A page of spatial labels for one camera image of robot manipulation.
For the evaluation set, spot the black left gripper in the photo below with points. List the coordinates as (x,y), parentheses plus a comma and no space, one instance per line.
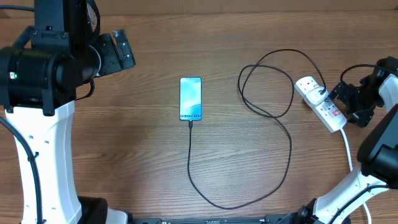
(113,61)

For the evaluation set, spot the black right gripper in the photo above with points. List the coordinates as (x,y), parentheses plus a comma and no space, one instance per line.
(365,116)

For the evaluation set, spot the blue Galaxy smartphone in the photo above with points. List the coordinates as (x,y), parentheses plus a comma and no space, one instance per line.
(190,106)

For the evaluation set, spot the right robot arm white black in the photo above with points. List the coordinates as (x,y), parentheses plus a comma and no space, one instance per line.
(376,171)

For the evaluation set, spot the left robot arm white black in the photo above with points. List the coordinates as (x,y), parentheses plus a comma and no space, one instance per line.
(40,74)

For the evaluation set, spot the white charger adapter plug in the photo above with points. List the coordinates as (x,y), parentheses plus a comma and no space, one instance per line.
(316,96)

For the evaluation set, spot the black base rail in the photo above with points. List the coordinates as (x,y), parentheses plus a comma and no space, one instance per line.
(268,219)

